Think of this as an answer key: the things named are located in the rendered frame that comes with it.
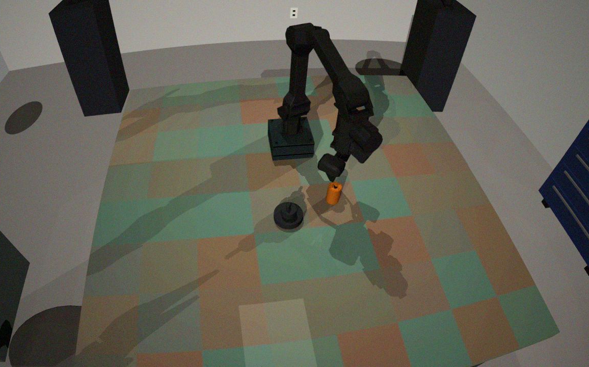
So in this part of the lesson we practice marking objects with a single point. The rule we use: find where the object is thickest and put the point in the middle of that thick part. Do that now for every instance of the orange cylinder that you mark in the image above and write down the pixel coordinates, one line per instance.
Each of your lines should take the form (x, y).
(333, 193)

